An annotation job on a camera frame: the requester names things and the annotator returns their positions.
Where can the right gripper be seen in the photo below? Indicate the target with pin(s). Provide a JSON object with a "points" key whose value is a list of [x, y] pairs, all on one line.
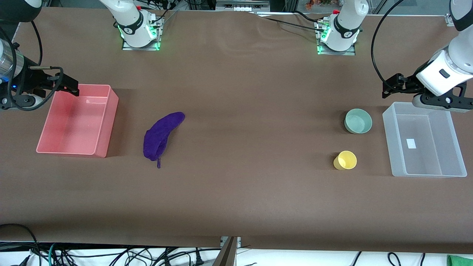
{"points": [[26, 79]]}

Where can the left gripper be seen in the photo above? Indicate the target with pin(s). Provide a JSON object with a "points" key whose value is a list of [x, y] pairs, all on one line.
{"points": [[407, 83]]}

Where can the green bowl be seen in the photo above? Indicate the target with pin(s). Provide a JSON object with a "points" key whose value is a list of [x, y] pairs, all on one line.
{"points": [[357, 122]]}

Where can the purple cloth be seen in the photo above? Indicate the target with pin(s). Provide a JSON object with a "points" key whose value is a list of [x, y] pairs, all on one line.
{"points": [[162, 133]]}

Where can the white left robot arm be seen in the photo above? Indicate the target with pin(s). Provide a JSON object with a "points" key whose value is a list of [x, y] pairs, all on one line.
{"points": [[343, 29]]}

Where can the yellow cup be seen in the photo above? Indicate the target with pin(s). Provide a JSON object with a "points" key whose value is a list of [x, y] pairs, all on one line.
{"points": [[346, 161]]}

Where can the green cloth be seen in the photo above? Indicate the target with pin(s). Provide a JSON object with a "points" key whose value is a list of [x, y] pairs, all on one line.
{"points": [[460, 260]]}

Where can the pink plastic bin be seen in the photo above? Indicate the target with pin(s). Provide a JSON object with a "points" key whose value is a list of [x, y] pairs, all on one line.
{"points": [[74, 125]]}

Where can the white label sticker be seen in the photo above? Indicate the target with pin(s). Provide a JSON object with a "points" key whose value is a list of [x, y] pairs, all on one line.
{"points": [[411, 143]]}

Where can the clear plastic bin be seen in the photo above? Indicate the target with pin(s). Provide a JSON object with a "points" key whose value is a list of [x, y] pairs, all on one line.
{"points": [[425, 155]]}

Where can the brown table cover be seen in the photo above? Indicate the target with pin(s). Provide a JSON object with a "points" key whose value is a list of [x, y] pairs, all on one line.
{"points": [[240, 111]]}

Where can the dark metal table beam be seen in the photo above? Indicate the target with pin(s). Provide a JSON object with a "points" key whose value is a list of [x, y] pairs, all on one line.
{"points": [[225, 256]]}

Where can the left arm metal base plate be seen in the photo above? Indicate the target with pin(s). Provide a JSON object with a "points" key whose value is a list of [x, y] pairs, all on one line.
{"points": [[347, 53]]}

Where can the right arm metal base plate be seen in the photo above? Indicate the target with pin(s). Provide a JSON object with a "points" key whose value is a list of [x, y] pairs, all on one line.
{"points": [[127, 47]]}

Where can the white corner bracket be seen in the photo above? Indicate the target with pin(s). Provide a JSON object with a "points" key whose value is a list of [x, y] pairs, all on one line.
{"points": [[449, 20]]}

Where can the grey network switch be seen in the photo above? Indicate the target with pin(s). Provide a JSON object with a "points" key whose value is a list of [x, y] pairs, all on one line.
{"points": [[242, 5]]}

